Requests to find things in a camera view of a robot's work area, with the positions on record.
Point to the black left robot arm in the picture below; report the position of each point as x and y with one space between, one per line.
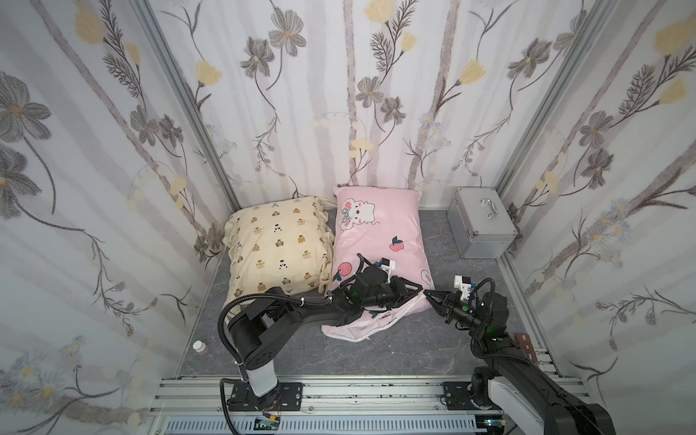
254 328

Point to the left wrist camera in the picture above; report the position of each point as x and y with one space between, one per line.
385 265

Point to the silver aluminium case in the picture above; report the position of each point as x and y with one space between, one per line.
480 225

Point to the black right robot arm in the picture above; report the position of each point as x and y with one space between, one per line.
509 380

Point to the pink cartoon print pillow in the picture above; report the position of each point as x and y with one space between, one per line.
379 223

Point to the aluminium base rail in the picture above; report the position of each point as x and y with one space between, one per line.
371 405

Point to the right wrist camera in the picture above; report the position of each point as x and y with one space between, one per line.
464 285

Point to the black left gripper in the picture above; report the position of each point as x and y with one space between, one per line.
392 291

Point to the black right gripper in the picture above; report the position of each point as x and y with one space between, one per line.
446 304

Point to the small white bottle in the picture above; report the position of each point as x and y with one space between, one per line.
200 347

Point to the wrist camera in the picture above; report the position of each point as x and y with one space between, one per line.
385 265
464 285

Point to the cream bear print pillow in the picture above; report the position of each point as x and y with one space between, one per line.
285 243

